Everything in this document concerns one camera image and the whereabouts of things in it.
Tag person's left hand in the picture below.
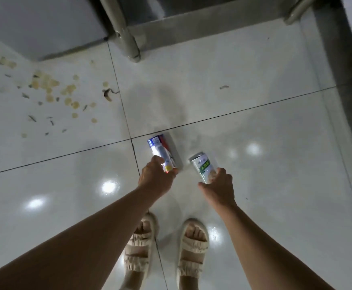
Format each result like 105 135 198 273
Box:
138 155 179 197

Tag person's foot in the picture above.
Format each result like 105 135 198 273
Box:
180 224 207 290
128 220 154 290

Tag beige strappy sandal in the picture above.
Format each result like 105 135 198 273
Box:
122 212 160 290
176 218 210 290

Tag stainless steel table frame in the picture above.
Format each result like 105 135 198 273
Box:
97 0 319 63

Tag white cabinet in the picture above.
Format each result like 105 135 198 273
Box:
0 0 109 61

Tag green and white drink can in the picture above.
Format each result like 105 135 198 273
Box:
189 152 219 184

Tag scattered vegetable peel scraps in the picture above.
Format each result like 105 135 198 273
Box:
0 45 100 139

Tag brown curled peel scrap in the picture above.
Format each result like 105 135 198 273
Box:
102 87 120 102

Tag person's left forearm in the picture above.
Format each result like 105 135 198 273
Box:
0 186 172 290

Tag person's left foot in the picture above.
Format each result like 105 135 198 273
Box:
128 220 154 290

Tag person's right forearm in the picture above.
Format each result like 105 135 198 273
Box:
216 201 337 290

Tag person's right foot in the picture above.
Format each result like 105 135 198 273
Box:
180 224 207 290

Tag person's right hand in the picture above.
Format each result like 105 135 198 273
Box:
198 167 236 209

